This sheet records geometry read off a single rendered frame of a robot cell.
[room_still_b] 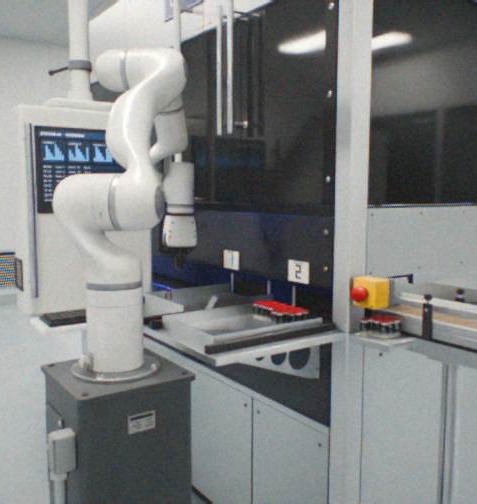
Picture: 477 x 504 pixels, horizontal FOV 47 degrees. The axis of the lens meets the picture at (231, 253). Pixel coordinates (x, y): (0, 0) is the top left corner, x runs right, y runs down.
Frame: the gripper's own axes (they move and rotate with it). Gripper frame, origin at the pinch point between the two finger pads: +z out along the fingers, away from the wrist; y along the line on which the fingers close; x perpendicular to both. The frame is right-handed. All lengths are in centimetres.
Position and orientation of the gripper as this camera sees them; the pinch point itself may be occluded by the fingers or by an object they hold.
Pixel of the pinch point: (179, 263)
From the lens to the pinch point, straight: 175.4
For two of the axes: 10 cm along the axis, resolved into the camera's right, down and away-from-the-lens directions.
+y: -9.0, 0.2, -4.4
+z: -0.2, 10.0, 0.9
